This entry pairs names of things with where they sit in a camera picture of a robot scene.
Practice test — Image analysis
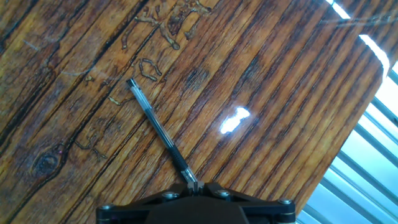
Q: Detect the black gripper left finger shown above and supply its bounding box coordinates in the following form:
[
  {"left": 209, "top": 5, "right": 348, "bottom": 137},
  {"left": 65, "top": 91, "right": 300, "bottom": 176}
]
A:
[{"left": 96, "top": 181, "right": 197, "bottom": 224}]

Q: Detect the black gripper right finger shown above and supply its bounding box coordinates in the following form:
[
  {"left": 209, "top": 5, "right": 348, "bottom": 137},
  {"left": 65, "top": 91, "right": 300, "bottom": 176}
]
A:
[{"left": 197, "top": 181, "right": 297, "bottom": 224}]

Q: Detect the clear black gel pen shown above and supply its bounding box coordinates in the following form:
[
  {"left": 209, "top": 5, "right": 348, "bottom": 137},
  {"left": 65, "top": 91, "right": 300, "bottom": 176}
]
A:
[{"left": 126, "top": 77, "right": 200, "bottom": 185}]

